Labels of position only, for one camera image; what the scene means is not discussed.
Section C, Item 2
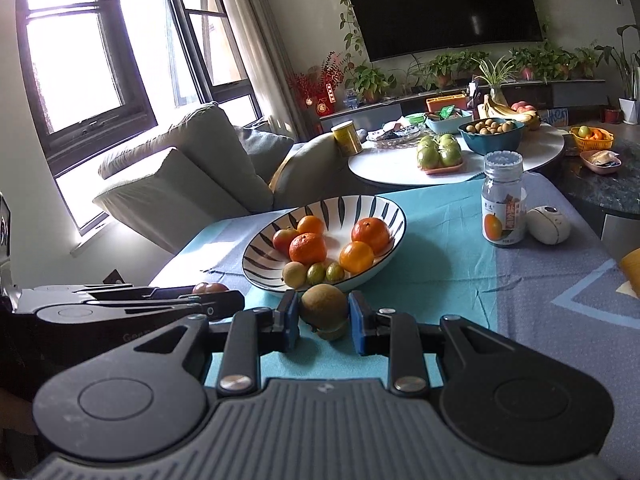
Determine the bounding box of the beige curtain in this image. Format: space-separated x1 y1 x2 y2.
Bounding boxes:
222 0 314 142

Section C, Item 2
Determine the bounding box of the white round coffee table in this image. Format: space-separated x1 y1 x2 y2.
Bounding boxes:
348 124 564 188

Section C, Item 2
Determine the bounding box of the blue striped white bowl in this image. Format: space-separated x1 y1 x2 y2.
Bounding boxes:
242 194 407 292

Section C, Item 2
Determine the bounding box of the potted green plant left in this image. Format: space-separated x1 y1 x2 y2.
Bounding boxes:
345 64 397 104

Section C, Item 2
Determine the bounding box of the pink snack dish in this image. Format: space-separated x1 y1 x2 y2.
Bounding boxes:
579 150 623 176

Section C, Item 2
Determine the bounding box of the wall power socket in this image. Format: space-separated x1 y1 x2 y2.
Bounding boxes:
103 269 125 285

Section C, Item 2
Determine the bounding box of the tall plant white pot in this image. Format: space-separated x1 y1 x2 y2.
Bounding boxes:
594 24 639 126

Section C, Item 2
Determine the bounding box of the yellow fruit basket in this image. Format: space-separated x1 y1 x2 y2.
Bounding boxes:
570 125 614 152

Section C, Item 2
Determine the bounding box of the banana bunch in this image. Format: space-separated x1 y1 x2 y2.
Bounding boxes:
476 94 541 131

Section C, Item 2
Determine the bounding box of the blue bowl of nuts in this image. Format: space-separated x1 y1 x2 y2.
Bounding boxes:
459 118 525 155

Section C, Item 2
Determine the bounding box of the dark window frame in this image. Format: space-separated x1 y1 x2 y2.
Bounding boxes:
16 0 262 176

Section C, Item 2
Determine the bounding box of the blue grey tablecloth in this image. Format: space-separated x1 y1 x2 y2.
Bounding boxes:
151 174 639 479

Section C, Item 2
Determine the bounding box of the yellow tin can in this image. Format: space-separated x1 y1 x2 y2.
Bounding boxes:
331 120 362 157

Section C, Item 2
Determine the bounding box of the white plate with food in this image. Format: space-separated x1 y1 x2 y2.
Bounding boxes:
620 248 640 297

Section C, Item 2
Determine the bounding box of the brown kiwi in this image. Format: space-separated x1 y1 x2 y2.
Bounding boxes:
282 261 307 289
314 325 348 341
299 284 348 330

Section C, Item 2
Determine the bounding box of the orange box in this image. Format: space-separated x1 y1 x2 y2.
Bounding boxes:
425 93 468 114

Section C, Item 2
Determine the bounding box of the dark marble side table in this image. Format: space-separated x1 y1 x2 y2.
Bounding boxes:
537 136 640 220

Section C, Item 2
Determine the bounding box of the black wall television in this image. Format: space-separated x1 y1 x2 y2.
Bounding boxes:
349 0 542 61

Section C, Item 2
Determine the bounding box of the grey throw pillow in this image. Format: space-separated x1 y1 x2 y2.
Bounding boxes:
238 128 294 183

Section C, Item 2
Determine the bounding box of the light blue snack tray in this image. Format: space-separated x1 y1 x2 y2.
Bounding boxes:
425 110 473 136

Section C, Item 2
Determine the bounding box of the tray of green apples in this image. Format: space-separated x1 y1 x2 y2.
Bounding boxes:
416 133 464 174

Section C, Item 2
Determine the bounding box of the small orange mandarin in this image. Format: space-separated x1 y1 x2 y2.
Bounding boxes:
296 214 326 235

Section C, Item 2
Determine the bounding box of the red flower decoration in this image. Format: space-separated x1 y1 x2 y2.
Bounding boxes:
288 51 355 117

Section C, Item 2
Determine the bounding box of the beige sofa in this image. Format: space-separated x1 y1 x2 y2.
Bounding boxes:
93 103 366 254

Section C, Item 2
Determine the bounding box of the green olive fruit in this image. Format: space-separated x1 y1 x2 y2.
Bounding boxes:
307 262 326 286
326 261 345 283

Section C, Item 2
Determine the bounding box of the clear jar orange label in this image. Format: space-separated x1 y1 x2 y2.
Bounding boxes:
480 151 527 247

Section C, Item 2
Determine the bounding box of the white oval gadget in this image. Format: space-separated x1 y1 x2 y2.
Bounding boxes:
525 205 572 246

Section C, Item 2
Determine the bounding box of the spider plant in vase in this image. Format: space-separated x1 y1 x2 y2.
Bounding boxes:
475 55 515 105

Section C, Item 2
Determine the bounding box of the glass plate with snacks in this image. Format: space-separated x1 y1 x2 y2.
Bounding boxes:
367 122 426 148

